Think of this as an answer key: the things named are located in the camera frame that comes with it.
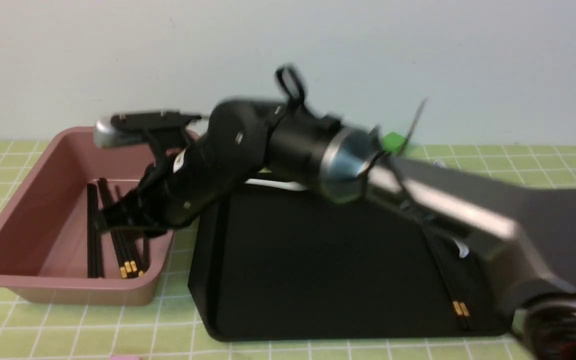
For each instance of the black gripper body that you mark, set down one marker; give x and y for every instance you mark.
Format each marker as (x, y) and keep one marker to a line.
(206, 170)

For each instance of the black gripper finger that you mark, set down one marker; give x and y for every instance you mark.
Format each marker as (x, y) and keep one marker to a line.
(130, 214)

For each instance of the black chopstick tray pair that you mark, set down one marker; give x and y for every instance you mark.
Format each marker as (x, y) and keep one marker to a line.
(451, 291)
(135, 260)
(464, 307)
(125, 259)

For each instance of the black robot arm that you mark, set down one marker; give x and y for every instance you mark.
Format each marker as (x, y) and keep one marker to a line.
(526, 236)

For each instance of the black chopstick bin far left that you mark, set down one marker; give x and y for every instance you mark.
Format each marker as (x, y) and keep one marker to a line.
(91, 249)

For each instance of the pink plastic bin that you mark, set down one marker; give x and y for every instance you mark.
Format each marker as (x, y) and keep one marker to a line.
(43, 227)

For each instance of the white spoon far left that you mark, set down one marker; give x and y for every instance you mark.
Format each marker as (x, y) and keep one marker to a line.
(284, 185)

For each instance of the black plastic tray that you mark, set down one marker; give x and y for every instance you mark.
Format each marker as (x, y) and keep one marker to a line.
(273, 264)

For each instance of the green checkered tablecloth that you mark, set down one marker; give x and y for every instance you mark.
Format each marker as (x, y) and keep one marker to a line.
(169, 329)

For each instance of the green cube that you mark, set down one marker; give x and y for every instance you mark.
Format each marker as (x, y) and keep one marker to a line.
(394, 142)

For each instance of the white spoon inner right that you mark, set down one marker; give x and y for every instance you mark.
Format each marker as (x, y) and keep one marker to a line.
(463, 249)

